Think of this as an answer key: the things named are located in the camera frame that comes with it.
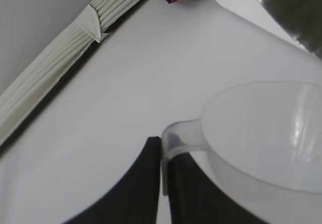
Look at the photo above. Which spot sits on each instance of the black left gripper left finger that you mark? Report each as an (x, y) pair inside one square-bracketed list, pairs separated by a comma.
[(135, 191)]

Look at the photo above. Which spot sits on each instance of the clear adhesive tape piece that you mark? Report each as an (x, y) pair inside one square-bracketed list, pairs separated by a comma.
[(90, 24)]

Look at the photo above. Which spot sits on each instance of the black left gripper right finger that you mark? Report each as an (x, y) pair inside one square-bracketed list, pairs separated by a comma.
[(191, 196)]

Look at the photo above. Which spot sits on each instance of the stainless steel mixing bowl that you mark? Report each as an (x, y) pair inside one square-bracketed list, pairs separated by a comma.
[(291, 10)]

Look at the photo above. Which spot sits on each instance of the translucent plastic measuring cup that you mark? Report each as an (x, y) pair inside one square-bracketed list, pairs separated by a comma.
[(264, 138)]

